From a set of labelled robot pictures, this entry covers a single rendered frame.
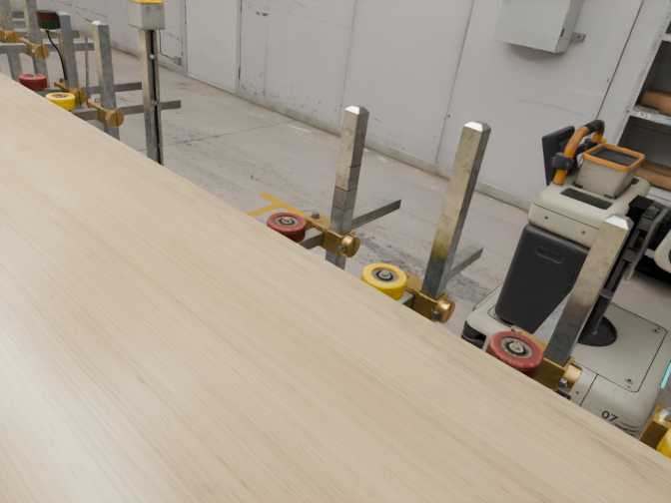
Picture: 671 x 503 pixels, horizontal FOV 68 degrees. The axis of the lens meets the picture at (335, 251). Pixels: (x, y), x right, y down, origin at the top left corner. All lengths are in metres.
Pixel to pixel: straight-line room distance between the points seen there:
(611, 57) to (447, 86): 1.08
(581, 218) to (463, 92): 2.28
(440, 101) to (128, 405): 3.53
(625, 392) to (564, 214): 0.62
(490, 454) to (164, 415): 0.38
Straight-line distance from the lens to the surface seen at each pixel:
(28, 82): 2.01
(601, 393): 1.92
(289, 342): 0.72
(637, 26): 3.49
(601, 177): 1.85
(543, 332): 1.02
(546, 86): 3.62
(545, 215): 1.76
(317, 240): 1.10
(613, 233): 0.82
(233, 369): 0.68
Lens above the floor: 1.38
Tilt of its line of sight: 31 degrees down
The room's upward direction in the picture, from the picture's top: 8 degrees clockwise
